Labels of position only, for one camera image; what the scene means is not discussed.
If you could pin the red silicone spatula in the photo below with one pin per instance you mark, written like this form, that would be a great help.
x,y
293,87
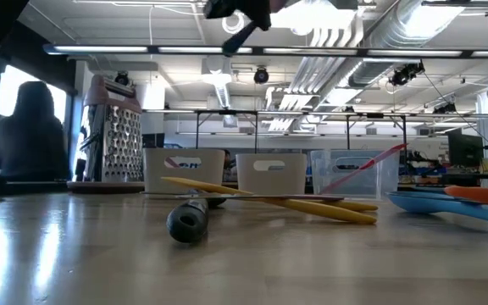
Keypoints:
x,y
367,166

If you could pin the light blue silicone spoon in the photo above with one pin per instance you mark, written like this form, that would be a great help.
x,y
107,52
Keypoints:
x,y
439,207

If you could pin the orange silicone spatula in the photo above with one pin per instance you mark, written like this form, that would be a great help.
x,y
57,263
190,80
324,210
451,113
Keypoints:
x,y
481,195

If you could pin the black ceiling spotlight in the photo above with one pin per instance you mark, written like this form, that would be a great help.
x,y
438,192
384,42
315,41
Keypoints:
x,y
121,78
261,75

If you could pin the long ceiling light bar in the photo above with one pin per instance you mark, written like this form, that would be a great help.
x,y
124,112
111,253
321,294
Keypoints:
x,y
100,49

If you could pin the person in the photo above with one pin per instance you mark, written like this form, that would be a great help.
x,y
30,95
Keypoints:
x,y
28,140
228,163

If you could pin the wide white plastic bin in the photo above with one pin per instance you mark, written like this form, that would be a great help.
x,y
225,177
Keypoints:
x,y
210,173

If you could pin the small white plastic bin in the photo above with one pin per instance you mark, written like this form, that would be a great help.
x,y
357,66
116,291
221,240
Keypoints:
x,y
248,182

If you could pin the clear plastic bin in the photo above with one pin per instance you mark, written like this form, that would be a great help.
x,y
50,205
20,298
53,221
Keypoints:
x,y
379,182

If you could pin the large window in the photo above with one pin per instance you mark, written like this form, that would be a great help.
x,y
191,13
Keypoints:
x,y
7,93

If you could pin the black computer monitor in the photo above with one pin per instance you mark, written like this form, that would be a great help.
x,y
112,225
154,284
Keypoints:
x,y
464,148

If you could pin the cluttered workbench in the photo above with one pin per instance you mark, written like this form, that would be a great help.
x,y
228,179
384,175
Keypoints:
x,y
460,178

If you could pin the black background table frame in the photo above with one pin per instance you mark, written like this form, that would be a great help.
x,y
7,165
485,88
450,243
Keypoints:
x,y
227,112

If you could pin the silver ventilation duct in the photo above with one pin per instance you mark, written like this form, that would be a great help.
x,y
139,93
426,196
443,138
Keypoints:
x,y
396,34

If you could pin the black ceiling-mounted camera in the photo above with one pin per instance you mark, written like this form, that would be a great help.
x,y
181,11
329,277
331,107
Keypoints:
x,y
405,74

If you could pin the black aluminium table frame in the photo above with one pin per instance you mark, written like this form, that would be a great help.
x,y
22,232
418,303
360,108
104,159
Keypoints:
x,y
23,188

